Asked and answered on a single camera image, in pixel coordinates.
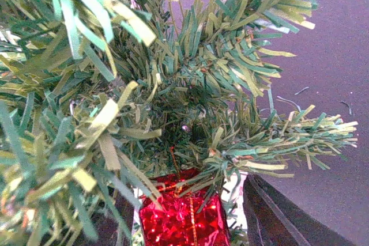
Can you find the small green christmas tree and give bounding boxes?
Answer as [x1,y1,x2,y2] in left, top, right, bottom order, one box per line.
[1,0,356,245]

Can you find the clear battery box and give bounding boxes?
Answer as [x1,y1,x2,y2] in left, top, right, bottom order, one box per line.
[221,171,247,230]

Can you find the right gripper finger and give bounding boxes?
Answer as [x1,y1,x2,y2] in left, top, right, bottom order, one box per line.
[243,174,354,246]

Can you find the red gift box ornament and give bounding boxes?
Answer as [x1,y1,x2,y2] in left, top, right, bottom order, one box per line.
[139,169,231,246]

